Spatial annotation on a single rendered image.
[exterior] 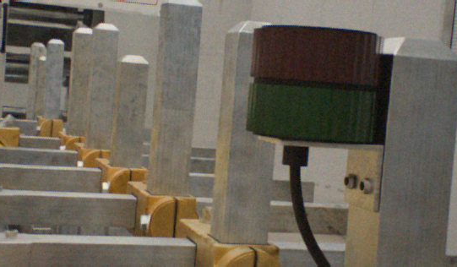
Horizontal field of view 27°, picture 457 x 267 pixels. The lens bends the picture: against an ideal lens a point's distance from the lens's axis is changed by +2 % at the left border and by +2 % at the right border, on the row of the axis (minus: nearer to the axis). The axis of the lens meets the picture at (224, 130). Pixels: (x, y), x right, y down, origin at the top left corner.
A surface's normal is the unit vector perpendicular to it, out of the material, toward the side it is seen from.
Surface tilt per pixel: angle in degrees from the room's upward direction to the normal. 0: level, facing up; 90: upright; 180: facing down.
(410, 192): 90
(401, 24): 90
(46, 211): 90
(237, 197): 90
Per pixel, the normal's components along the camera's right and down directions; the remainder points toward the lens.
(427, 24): -0.96, -0.07
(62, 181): 0.27, 0.07
